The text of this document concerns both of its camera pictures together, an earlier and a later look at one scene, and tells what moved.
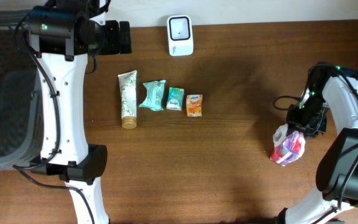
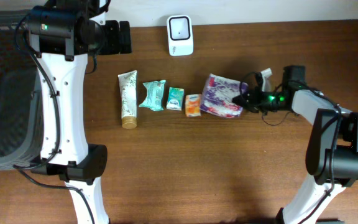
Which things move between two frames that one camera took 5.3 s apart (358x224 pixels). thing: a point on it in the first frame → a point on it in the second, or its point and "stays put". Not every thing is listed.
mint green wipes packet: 155,94 stays put
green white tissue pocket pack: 175,99 stays put
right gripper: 308,130 → 254,103
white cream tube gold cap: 128,86 stays put
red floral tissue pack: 288,146 → 218,95
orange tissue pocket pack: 194,105 stays put
